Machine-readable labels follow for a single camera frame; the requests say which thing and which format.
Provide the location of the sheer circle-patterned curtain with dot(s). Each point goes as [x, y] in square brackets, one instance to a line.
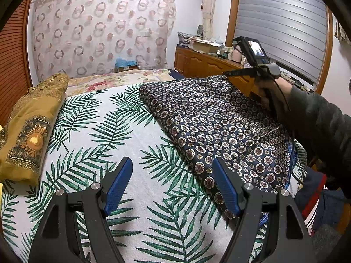
[104, 30]

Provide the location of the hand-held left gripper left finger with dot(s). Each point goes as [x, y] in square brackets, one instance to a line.
[118, 186]

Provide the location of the grey cloth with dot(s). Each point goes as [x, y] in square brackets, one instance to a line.
[327, 238]

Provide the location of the navy red striped cloth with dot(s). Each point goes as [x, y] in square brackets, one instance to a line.
[320, 194]

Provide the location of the cream lace curtain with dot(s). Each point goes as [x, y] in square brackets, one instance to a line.
[209, 5]

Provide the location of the pink jug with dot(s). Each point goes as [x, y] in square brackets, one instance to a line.
[237, 54]

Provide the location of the navy patterned satin-trimmed top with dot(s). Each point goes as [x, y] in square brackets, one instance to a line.
[219, 120]

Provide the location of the cardboard box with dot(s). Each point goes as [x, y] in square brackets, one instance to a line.
[205, 46]

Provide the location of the palm leaf print bed sheet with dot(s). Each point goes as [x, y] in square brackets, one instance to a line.
[109, 131]

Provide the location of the gold sunflower pillow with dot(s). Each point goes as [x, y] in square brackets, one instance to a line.
[30, 120]

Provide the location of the grey window shutter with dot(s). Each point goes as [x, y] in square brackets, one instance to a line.
[288, 19]

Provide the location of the person's right hand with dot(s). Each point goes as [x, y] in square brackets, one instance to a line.
[277, 96]

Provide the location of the wooden louvered door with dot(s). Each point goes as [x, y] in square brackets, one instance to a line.
[13, 60]

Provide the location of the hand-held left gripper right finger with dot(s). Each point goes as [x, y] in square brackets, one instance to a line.
[226, 186]

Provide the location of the blue box by wall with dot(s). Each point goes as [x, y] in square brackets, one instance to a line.
[126, 64]

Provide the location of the wooden window frame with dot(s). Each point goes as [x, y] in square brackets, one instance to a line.
[233, 11]

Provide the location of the patterned fabric bag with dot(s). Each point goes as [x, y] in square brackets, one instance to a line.
[189, 38]

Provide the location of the person's right forearm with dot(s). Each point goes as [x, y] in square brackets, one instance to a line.
[323, 126]

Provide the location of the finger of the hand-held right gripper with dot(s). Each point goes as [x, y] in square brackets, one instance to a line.
[241, 72]

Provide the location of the wooden cabinet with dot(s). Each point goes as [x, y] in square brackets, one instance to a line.
[208, 63]

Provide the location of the floral blanket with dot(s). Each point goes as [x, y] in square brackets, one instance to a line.
[104, 83]

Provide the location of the navy blanket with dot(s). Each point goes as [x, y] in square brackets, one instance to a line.
[177, 74]

